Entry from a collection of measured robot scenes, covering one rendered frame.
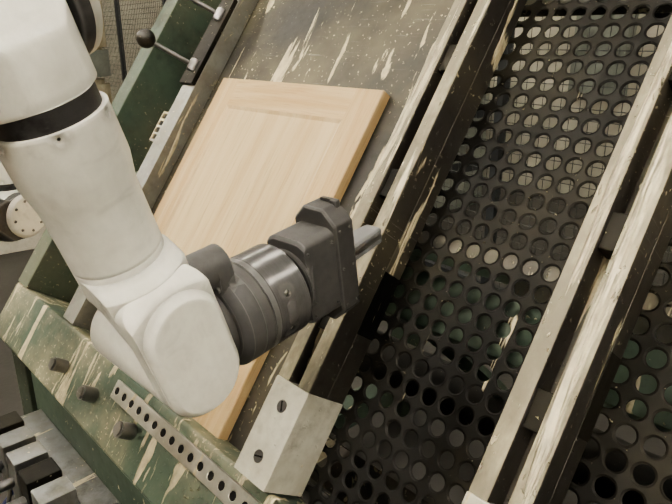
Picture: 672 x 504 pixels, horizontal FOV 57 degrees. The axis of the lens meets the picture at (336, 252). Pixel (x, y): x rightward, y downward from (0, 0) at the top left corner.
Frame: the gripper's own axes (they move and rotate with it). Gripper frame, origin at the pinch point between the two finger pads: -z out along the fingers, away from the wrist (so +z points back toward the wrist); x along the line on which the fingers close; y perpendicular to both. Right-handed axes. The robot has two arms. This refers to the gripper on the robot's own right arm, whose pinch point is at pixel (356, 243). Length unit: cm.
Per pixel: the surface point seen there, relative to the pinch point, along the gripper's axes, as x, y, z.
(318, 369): -17.3, 6.1, 2.1
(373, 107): 5.8, 21.1, -28.9
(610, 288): -3.0, -22.4, -9.4
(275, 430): -23.6, 8.5, 8.2
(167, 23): 17, 93, -42
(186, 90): 5, 72, -29
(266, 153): -2.3, 40.9, -23.0
